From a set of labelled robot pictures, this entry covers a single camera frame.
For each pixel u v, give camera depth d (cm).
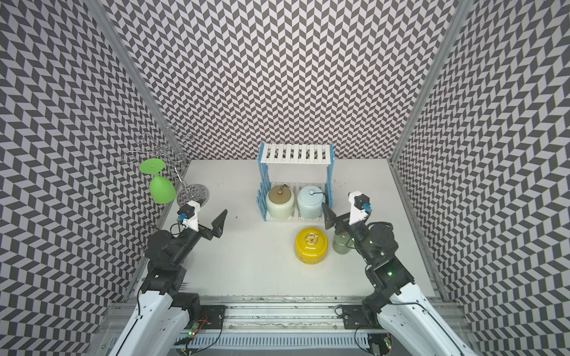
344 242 85
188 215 59
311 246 80
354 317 74
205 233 64
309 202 89
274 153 85
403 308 47
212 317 72
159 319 50
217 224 64
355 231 58
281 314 75
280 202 89
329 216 63
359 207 54
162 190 79
